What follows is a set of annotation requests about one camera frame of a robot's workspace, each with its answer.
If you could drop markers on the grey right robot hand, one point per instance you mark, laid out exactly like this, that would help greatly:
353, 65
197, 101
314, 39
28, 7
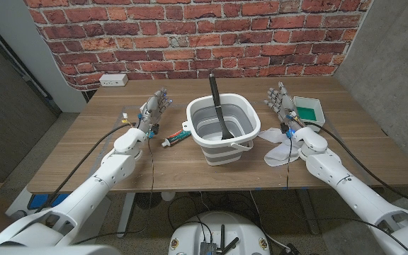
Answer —
285, 106

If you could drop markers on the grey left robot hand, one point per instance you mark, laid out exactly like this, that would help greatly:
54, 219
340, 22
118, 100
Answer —
152, 110

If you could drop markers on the black slotted spatula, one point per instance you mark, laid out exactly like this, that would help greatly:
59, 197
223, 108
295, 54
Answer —
218, 106

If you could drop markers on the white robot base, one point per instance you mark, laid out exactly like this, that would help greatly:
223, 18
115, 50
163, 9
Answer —
190, 233

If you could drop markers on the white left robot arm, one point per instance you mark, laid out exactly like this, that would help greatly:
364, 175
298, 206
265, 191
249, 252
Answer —
83, 198

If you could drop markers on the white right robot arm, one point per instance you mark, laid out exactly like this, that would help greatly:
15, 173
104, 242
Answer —
360, 198

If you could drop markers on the white towel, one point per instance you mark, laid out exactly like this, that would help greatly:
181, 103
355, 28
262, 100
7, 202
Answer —
278, 154

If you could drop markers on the white grey collapsible bucket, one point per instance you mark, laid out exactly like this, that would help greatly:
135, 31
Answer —
225, 156

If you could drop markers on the white tray green inside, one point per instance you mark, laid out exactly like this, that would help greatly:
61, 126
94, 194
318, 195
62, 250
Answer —
306, 113

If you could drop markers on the toothpaste tube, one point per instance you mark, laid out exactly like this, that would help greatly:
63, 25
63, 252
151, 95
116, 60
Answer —
177, 137

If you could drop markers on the white power outlet strip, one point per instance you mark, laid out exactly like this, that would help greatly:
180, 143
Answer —
113, 80

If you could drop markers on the white table foot cylinder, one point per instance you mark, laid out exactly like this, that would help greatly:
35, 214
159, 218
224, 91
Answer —
168, 195

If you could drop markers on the black round floor object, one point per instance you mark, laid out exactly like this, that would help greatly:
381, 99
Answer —
148, 200

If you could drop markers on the metal table leg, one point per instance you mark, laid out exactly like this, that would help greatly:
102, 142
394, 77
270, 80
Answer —
307, 212
126, 216

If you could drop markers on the blue floor pad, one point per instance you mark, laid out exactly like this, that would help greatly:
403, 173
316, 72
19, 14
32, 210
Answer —
59, 199
38, 202

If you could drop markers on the black power adapter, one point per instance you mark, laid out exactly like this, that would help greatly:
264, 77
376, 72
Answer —
292, 249

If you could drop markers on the black antenna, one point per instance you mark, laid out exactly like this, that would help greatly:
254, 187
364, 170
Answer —
230, 245
222, 235

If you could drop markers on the grey computer box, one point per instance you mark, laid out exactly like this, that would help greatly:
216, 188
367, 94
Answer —
208, 249

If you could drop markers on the white robot torso edge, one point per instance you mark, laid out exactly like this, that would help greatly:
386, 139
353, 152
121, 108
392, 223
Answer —
48, 250

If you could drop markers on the printed brick wall backdrop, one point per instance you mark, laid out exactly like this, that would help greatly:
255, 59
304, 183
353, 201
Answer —
225, 35

